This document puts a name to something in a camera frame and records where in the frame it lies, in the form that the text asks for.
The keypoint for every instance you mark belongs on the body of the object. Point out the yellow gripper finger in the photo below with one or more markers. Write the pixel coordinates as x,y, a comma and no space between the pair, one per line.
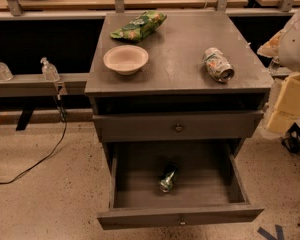
288,101
279,122

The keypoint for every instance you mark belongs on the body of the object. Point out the green soda can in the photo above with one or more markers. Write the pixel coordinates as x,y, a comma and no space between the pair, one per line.
168,178

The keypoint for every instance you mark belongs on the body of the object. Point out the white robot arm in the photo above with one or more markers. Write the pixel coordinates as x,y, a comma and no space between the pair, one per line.
284,46

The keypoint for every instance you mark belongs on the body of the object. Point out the closed grey top drawer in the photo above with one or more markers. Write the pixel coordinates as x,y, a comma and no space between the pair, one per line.
176,126

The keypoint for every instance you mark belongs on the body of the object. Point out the white patterned soda can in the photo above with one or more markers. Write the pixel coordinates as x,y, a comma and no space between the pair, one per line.
217,65

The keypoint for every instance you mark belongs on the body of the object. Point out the grey drawer cabinet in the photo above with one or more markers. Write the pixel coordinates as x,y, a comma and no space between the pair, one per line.
175,78

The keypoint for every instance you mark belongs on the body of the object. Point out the open grey middle drawer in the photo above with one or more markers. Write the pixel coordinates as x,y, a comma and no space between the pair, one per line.
208,189

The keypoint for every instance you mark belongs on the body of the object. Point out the white paper bowl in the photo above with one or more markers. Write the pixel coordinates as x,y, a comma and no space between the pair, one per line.
125,59

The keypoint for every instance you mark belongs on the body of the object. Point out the green chip bag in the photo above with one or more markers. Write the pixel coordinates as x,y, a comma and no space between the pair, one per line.
140,27

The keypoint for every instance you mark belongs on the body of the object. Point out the clear pump bottle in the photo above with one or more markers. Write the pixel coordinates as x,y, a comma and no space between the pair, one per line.
49,70

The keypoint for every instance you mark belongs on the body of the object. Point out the clear bottle far left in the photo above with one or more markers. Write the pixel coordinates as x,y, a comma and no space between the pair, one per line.
5,73

